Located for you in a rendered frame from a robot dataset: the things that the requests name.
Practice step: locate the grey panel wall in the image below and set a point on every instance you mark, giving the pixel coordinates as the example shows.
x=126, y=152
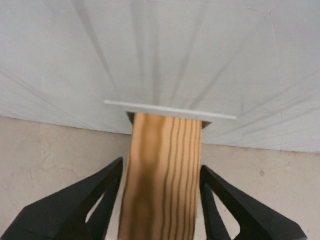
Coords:
x=258, y=60

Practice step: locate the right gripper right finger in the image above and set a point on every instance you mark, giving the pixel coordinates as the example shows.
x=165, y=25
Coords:
x=256, y=220

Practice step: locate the light wooden board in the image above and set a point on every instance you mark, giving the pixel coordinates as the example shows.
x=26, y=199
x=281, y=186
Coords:
x=159, y=199

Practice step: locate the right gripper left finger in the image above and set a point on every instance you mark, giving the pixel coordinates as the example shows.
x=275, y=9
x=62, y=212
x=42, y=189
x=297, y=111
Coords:
x=62, y=214

